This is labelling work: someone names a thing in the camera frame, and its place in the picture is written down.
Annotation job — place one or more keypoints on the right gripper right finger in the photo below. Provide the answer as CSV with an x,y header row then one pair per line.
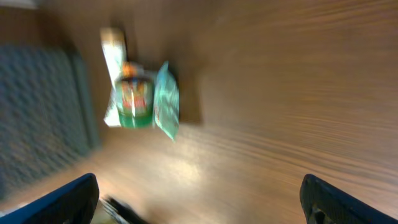
x,y
324,203

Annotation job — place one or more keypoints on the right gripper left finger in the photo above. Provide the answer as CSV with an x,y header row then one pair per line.
x,y
73,203

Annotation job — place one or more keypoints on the green lid jar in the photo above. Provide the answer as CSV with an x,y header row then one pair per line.
x,y
134,101

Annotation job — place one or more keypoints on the mint toilet tissue pack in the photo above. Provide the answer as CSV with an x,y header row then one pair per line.
x,y
166,102

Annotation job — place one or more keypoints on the white bamboo print tube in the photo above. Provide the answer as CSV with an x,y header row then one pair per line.
x,y
114,50

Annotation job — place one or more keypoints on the orange tissue packet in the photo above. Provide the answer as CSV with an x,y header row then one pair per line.
x,y
129,70

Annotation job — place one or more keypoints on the dark grey plastic basket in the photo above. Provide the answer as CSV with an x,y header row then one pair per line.
x,y
47,118

